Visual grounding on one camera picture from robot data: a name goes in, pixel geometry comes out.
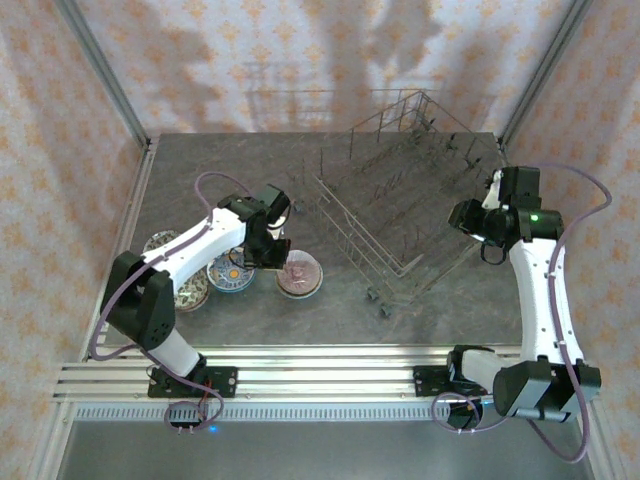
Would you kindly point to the blue yellow patterned bowl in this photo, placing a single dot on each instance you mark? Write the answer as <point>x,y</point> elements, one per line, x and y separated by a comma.
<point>227,277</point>

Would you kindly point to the pink inside floral bowl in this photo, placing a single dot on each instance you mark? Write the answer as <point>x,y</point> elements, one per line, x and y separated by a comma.
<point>300,275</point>

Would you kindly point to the brown leaf pattern bowl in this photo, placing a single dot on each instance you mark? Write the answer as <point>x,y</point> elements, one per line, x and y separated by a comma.
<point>192,295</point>

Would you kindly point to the blue floral white bowl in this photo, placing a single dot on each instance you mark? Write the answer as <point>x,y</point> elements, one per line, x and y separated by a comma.
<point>157,240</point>

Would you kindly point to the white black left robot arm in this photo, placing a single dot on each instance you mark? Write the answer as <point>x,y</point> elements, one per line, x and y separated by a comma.
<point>200,245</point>

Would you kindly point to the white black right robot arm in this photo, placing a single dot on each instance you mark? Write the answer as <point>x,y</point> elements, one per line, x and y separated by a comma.
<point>545,300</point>

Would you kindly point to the aluminium mounting rails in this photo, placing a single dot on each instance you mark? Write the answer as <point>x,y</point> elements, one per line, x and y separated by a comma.
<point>320,372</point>

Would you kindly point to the grey metal lower panel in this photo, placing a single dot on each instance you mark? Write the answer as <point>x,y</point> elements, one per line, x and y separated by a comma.
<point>320,455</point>

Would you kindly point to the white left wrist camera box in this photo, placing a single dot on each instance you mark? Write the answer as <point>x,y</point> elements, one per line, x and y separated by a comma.
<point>276,232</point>

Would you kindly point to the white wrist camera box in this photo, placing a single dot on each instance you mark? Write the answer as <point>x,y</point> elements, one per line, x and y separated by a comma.
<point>276,232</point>
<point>492,192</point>

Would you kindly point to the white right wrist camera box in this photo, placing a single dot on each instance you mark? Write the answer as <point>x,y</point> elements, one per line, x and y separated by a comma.
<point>492,192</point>

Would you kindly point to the aluminium table side rail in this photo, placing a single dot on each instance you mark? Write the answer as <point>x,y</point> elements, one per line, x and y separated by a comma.
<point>505,152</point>
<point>136,200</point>

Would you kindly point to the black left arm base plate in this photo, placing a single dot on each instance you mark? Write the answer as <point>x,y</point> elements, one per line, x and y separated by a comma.
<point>225,382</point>

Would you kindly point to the aluminium frame post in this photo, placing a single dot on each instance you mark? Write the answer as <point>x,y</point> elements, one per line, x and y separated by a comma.
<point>104,70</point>
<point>597,445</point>
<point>544,70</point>
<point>52,445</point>

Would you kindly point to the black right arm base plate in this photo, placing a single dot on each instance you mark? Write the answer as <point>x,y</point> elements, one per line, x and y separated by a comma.
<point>425,382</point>

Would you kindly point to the aluminium lower frame post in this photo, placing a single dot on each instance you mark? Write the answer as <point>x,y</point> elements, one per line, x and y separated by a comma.
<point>52,445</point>
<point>597,445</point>

